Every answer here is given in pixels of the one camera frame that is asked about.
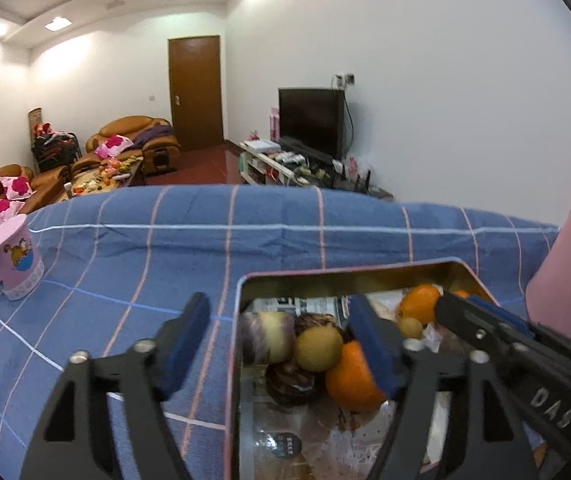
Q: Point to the black storage rack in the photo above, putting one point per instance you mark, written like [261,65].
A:
[55,152]

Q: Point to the purple throw cloth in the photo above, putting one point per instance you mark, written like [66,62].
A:
[153,135]

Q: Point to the white television stand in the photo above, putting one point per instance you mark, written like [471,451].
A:
[265,165]

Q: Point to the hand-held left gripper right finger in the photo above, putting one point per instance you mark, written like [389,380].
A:
[373,345]

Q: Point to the pink metal tin box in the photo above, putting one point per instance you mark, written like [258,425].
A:
[315,280]

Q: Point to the wall power outlet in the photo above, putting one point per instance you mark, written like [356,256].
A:
[345,79]

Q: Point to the pink gift box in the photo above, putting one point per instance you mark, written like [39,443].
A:
[275,122]

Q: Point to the ceiling air vent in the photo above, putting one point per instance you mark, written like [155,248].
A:
[114,4]

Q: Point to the dark brown mangosteen shell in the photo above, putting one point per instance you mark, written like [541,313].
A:
[293,382]

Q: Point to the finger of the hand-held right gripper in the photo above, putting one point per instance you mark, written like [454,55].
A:
[505,315]
[465,317]

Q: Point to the pink cartoon mug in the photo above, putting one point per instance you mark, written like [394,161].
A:
[13,260]

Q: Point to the black television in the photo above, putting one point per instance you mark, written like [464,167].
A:
[310,120]

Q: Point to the pink floral cushion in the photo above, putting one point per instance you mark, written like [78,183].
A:
[15,187]
[5,209]
[114,146]

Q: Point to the oval smooth orange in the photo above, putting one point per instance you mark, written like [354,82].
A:
[460,294]
[418,305]

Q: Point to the brown leather sofa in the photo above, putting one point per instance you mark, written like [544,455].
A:
[48,185]

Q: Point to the square ceiling light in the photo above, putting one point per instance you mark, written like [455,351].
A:
[57,23]

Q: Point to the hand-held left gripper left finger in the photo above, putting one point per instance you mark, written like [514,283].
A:
[185,340]

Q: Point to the newspaper lining sheet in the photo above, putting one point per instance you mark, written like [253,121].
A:
[305,305]

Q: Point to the coffee table with snacks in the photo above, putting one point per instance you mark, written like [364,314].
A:
[103,180]

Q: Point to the blue plaid blanket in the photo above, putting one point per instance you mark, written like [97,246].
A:
[165,240]

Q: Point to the brown leather armchair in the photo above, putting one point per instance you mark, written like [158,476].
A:
[160,152]

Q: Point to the round orange mandarin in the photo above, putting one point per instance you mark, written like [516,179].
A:
[350,385]

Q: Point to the brown kiwi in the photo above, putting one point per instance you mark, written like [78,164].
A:
[318,350]
[409,327]

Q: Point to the brown wooden door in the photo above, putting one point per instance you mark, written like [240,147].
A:
[195,95]

